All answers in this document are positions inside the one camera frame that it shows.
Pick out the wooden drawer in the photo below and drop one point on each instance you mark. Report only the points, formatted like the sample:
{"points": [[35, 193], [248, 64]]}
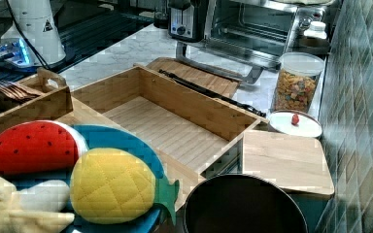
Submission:
{"points": [[191, 127]]}

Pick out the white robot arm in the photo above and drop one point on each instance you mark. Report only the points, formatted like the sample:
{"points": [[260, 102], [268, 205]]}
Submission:
{"points": [[33, 33]]}

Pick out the bamboo cutting board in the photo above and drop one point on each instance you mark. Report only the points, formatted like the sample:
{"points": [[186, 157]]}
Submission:
{"points": [[218, 84]]}

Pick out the blue plate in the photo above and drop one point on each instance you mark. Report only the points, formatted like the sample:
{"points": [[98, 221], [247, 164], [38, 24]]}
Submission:
{"points": [[97, 136]]}

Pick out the silver toaster oven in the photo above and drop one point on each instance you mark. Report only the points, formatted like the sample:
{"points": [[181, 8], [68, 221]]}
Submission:
{"points": [[253, 32]]}

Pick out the black two-slot toaster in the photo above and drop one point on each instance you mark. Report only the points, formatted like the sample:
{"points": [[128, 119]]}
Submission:
{"points": [[187, 19]]}

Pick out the plush yellow pineapple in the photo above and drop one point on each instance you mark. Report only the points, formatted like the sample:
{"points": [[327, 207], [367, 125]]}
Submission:
{"points": [[110, 186]]}

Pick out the black pot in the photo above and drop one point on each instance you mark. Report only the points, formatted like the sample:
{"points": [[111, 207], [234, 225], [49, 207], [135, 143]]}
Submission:
{"points": [[235, 203]]}

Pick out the white lid with red knob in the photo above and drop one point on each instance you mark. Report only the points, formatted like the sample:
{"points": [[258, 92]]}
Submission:
{"points": [[294, 123]]}

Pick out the teal box with wooden lid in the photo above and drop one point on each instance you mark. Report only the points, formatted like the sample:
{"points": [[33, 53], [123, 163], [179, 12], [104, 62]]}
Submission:
{"points": [[293, 163]]}

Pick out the clear cereal jar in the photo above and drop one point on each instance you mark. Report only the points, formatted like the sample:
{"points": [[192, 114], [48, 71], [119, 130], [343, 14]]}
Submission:
{"points": [[297, 81]]}

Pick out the wooden tea caddy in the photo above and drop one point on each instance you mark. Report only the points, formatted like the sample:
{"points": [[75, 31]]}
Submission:
{"points": [[54, 102]]}

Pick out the plush watermelon slice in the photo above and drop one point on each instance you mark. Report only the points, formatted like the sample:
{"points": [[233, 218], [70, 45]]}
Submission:
{"points": [[40, 146]]}

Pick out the white-capped spice bottle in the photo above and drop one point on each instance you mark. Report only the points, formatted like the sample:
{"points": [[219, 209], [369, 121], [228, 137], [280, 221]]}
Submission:
{"points": [[314, 38]]}

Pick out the plush cream banana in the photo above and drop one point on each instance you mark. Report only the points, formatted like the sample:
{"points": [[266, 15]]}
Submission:
{"points": [[36, 209]]}

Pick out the brown tea bag packets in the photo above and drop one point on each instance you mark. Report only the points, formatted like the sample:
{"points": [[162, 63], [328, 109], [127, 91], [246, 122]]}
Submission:
{"points": [[19, 92]]}

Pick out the black drawer handle bar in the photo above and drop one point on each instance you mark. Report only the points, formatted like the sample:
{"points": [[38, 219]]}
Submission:
{"points": [[211, 93]]}

